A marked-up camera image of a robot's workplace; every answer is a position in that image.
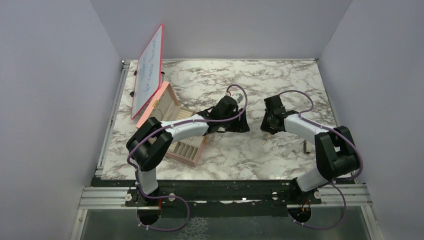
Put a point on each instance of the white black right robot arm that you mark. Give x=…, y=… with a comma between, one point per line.
x=334, y=147

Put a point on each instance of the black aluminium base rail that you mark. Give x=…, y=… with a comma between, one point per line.
x=219, y=198

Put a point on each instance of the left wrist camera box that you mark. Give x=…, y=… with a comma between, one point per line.
x=238, y=97

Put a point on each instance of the pink framed whiteboard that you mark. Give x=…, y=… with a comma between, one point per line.
x=148, y=77

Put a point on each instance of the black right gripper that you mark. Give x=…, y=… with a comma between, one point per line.
x=264, y=126

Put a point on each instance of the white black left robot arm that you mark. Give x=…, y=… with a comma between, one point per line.
x=149, y=144

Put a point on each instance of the pink jewelry box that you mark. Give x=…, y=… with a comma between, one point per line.
x=164, y=106

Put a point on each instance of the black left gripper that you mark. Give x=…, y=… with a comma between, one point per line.
x=240, y=126

